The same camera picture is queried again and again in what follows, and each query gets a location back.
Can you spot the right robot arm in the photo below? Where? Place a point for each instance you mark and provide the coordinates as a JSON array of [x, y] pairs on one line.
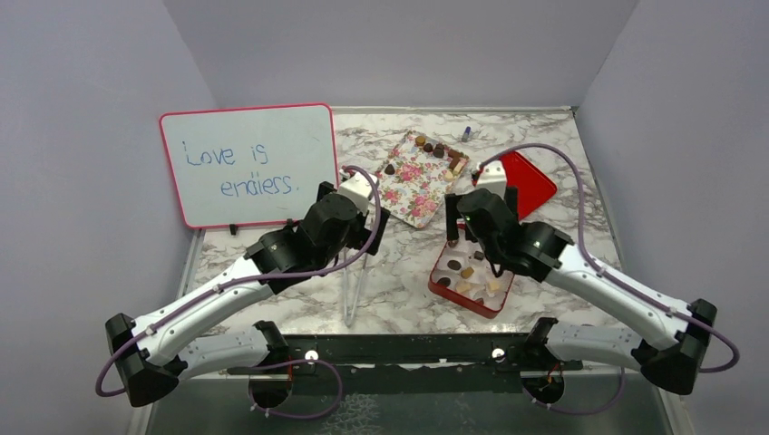
[[663, 338]]

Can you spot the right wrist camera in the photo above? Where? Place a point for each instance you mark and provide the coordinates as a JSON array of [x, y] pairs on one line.
[[491, 176]]

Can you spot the red tin lid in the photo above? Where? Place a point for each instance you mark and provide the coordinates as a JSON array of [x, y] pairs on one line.
[[534, 187]]

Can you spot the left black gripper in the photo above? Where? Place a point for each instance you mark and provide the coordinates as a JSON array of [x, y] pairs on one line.
[[364, 234]]

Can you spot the red chocolate box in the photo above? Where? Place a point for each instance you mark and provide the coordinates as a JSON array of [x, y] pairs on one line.
[[463, 292]]

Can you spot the blue marker cap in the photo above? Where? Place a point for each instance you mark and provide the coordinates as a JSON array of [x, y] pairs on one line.
[[466, 134]]

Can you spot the floral rectangular tray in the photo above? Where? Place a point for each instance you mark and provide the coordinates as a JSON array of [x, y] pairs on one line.
[[417, 174]]

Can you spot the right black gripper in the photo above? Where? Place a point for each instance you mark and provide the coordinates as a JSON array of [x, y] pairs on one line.
[[452, 215]]

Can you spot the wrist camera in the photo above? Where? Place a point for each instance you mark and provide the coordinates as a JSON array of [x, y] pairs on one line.
[[491, 176], [358, 190]]

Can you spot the metal serving tongs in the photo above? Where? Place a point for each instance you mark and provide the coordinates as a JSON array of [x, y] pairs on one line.
[[351, 293]]

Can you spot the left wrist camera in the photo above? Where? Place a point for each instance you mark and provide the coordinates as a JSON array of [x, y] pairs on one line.
[[358, 190]]

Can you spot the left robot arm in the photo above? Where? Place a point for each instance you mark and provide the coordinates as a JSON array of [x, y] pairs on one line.
[[153, 353]]

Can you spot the pink framed whiteboard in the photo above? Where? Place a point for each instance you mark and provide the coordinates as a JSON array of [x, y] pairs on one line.
[[249, 166]]

